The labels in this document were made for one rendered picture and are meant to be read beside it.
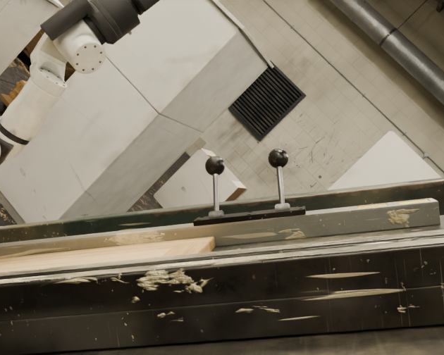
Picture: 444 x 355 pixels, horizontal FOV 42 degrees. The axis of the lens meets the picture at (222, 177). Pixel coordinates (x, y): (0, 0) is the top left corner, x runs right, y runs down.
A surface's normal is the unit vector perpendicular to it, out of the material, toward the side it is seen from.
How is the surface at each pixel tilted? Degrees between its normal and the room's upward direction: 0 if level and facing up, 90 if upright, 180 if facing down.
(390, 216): 90
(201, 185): 90
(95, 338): 90
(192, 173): 90
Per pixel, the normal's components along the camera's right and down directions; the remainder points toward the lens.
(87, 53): 0.56, 0.58
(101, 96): -0.26, -0.05
